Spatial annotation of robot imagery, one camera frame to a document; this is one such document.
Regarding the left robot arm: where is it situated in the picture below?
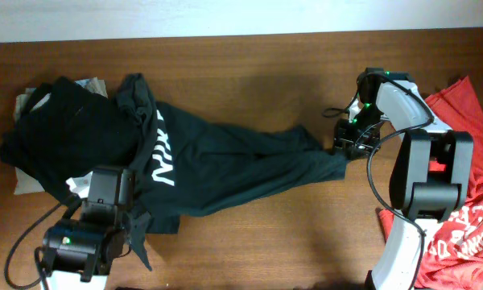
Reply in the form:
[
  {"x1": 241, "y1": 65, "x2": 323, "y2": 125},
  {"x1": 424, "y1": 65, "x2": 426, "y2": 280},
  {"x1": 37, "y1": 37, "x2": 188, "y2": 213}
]
[{"x1": 35, "y1": 168, "x2": 152, "y2": 290}]

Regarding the folded black garment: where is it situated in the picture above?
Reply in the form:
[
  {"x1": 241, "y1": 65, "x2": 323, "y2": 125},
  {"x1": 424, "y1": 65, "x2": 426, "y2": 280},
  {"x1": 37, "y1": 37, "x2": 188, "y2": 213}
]
[{"x1": 0, "y1": 77, "x2": 140, "y2": 202}]

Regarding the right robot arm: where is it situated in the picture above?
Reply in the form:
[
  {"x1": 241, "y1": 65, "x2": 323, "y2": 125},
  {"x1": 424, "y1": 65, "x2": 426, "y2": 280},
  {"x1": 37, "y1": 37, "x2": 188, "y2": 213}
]
[{"x1": 332, "y1": 68, "x2": 473, "y2": 290}]

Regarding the black Nike t-shirt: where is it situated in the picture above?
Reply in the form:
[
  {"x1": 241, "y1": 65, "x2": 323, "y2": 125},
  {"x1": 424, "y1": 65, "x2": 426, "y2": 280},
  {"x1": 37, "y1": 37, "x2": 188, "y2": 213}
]
[{"x1": 113, "y1": 72, "x2": 349, "y2": 271}]

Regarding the folded beige garment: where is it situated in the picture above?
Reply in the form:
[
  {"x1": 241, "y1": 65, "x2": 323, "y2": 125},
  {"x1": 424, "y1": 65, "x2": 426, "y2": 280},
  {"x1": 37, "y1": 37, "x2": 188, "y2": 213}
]
[{"x1": 13, "y1": 77, "x2": 108, "y2": 195}]

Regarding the red printed t-shirt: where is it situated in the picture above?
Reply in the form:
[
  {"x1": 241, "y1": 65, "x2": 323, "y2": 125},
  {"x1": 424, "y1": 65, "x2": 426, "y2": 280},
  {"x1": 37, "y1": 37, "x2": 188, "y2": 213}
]
[{"x1": 367, "y1": 77, "x2": 483, "y2": 289}]

